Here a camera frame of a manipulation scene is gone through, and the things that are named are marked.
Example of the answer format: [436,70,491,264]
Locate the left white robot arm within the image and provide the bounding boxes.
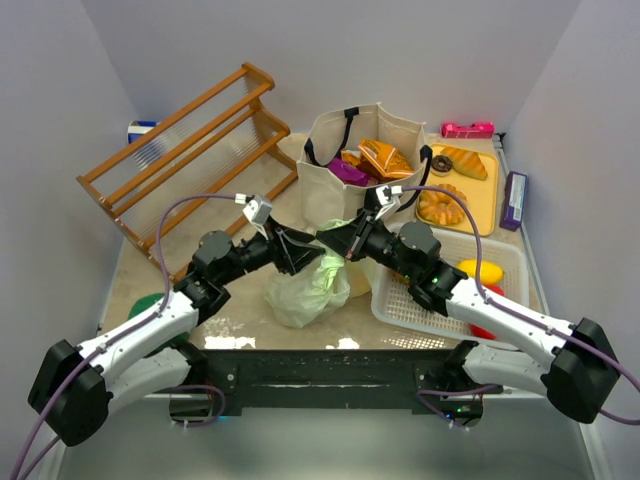
[28,221,325,446]

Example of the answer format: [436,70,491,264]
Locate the red apple right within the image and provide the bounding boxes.
[469,324,497,340]

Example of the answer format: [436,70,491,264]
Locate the yellow banana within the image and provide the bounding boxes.
[457,259,504,285]

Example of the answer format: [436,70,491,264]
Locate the purple box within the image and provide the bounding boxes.
[499,171,528,231]

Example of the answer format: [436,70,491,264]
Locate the brown wooden rack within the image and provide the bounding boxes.
[77,63,297,280]

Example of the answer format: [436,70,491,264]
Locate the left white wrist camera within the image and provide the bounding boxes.
[242,195,272,228]

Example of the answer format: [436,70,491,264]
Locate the blue white carton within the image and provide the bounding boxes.
[127,120,158,144]

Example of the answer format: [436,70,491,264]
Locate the purple snack packet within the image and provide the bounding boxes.
[328,157,372,187]

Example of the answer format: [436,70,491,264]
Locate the dark green plastic bag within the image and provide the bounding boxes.
[127,292,190,357]

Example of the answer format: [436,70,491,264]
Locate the white plastic basket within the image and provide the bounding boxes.
[371,229,529,341]

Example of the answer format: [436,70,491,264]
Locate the glazed ring bread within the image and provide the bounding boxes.
[417,190,466,226]

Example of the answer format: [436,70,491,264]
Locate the croissant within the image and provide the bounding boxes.
[440,146,488,181]

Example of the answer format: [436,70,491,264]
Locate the yellow tray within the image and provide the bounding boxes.
[426,147,499,236]

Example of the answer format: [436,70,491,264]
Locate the orange snack packet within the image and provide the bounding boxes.
[340,138,414,182]

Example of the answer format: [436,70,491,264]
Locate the chocolate donut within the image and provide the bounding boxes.
[430,155,453,177]

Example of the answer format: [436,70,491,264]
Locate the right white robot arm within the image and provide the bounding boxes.
[316,221,620,424]

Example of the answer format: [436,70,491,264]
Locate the light green plastic bag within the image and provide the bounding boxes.
[263,240,371,329]

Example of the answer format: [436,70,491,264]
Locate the beige canvas tote bag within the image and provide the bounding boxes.
[297,103,433,227]

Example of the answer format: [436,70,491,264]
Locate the pink box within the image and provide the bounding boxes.
[441,122,495,139]

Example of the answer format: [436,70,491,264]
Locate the black base frame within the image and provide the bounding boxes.
[169,345,485,426]

